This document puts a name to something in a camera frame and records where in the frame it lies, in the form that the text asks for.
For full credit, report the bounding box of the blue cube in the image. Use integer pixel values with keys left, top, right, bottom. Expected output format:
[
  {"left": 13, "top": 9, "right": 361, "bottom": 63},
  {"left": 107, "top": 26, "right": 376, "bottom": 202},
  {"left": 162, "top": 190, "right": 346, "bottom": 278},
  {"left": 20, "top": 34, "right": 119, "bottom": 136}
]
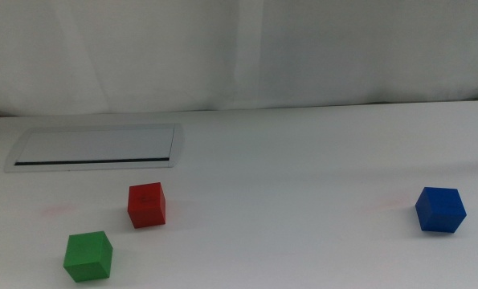
[{"left": 415, "top": 186, "right": 468, "bottom": 234}]

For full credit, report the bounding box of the green cube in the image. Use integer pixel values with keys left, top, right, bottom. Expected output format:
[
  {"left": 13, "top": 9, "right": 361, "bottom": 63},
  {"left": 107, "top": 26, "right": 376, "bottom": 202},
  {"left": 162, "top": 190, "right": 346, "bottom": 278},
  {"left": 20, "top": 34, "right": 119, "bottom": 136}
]
[{"left": 63, "top": 230, "right": 114, "bottom": 283}]

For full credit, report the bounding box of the red cube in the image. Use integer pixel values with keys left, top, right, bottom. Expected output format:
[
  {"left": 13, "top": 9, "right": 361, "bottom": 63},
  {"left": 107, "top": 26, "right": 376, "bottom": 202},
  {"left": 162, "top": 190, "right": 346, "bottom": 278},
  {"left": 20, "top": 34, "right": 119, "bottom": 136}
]
[{"left": 127, "top": 181, "right": 167, "bottom": 230}]

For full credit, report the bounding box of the white backdrop curtain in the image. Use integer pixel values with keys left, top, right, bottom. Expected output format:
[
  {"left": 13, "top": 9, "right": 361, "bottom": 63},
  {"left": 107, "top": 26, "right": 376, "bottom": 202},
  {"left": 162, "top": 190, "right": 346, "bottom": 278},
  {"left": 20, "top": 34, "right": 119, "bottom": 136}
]
[{"left": 0, "top": 0, "right": 478, "bottom": 119}]

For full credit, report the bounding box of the silver table cable hatch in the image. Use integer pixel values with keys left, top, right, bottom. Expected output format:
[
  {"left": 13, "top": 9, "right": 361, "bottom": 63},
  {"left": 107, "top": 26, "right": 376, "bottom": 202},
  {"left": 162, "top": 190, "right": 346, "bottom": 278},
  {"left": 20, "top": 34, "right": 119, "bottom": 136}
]
[{"left": 3, "top": 123, "right": 185, "bottom": 174}]

